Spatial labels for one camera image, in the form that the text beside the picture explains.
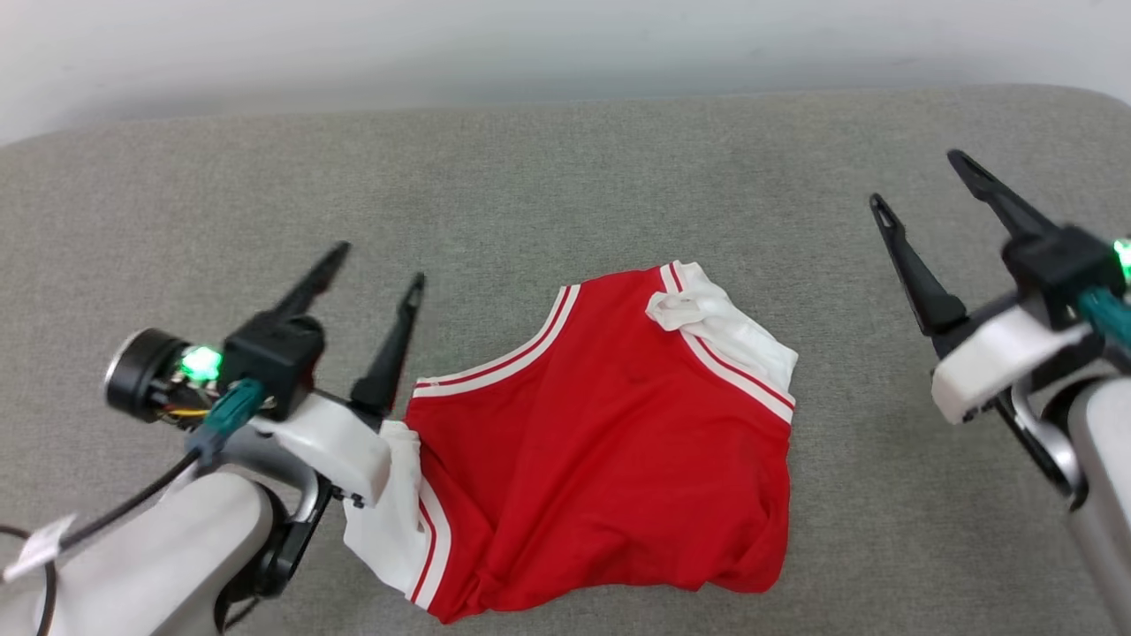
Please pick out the red white sleeved shirt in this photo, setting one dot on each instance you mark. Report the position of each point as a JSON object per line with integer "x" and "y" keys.
{"x": 601, "y": 442}

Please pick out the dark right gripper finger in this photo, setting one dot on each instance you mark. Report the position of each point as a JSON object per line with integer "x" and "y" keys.
{"x": 919, "y": 274}
{"x": 1003, "y": 201}

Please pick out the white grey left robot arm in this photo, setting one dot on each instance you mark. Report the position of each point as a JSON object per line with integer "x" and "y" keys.
{"x": 159, "y": 556}

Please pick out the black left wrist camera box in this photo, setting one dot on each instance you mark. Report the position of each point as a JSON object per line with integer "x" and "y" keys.
{"x": 269, "y": 358}

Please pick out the teal right camera connector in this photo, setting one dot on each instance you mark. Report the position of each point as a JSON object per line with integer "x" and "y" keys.
{"x": 1109, "y": 316}

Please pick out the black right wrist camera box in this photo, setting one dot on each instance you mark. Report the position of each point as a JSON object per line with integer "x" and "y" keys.
{"x": 1056, "y": 265}

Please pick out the white dark left gripper body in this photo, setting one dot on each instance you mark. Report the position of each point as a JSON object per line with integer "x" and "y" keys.
{"x": 336, "y": 446}

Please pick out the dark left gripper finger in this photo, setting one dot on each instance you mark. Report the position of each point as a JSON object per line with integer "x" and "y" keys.
{"x": 387, "y": 371}
{"x": 311, "y": 287}

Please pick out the white dark right gripper body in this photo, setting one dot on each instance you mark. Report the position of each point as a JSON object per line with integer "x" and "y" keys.
{"x": 998, "y": 362}

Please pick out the teal camera connector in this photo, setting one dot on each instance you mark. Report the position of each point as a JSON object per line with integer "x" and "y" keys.
{"x": 231, "y": 411}
{"x": 1109, "y": 316}

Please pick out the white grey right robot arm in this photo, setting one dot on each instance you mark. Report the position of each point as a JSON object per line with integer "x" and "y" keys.
{"x": 1104, "y": 459}

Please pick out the grey fabric sofa seat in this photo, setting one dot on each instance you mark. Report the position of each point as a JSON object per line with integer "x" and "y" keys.
{"x": 618, "y": 177}

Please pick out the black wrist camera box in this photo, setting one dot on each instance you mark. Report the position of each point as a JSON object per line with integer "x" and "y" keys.
{"x": 269, "y": 358}
{"x": 1056, "y": 265}

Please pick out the teal left camera connector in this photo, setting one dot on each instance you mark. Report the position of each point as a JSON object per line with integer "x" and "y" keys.
{"x": 231, "y": 411}

